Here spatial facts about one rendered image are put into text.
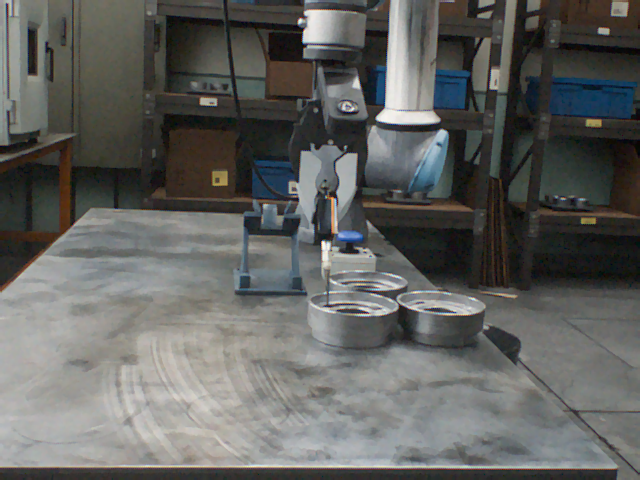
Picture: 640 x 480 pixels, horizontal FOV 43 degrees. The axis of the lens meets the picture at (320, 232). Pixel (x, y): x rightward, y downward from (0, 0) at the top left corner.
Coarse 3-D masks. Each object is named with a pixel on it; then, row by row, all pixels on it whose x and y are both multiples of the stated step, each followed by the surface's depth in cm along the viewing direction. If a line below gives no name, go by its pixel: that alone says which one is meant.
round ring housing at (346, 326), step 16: (368, 304) 98; (384, 304) 97; (320, 320) 91; (336, 320) 89; (352, 320) 89; (368, 320) 89; (384, 320) 90; (320, 336) 92; (336, 336) 90; (352, 336) 89; (368, 336) 90; (384, 336) 92
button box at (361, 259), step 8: (336, 248) 123; (344, 248) 121; (360, 248) 124; (336, 256) 117; (344, 256) 118; (352, 256) 118; (360, 256) 118; (368, 256) 119; (336, 264) 118; (344, 264) 118; (352, 264) 118; (360, 264) 118; (368, 264) 118
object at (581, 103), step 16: (528, 80) 486; (560, 80) 455; (576, 80) 456; (592, 80) 458; (608, 80) 459; (528, 96) 490; (560, 96) 459; (576, 96) 460; (592, 96) 461; (608, 96) 462; (624, 96) 463; (560, 112) 461; (576, 112) 462; (592, 112) 463; (608, 112) 464; (624, 112) 464
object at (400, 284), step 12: (336, 276) 109; (348, 276) 110; (360, 276) 111; (372, 276) 111; (384, 276) 110; (396, 276) 109; (336, 288) 103; (348, 288) 101; (360, 288) 101; (372, 288) 108; (384, 288) 107; (396, 288) 102; (396, 300) 102
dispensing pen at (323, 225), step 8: (320, 184) 102; (328, 184) 102; (328, 192) 102; (320, 200) 99; (328, 200) 99; (320, 208) 99; (328, 208) 99; (320, 216) 98; (328, 216) 98; (320, 224) 98; (328, 224) 98; (320, 232) 97; (328, 232) 97; (320, 240) 99; (328, 240) 99; (328, 248) 98; (328, 256) 98; (328, 264) 98; (328, 272) 97; (328, 280) 97; (328, 288) 97; (328, 296) 96; (328, 304) 96
